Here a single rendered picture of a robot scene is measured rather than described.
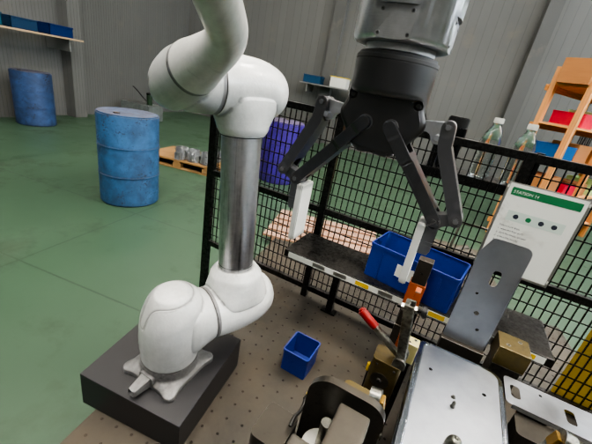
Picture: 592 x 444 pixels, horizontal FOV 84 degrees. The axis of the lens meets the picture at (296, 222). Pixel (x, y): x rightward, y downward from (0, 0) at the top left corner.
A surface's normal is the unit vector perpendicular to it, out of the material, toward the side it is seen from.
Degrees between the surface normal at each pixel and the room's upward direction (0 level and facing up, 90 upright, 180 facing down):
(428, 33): 90
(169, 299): 6
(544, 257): 90
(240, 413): 0
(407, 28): 90
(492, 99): 90
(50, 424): 0
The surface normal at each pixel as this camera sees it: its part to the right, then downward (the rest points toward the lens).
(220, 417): 0.17, -0.91
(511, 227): -0.47, 0.27
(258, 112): 0.62, 0.44
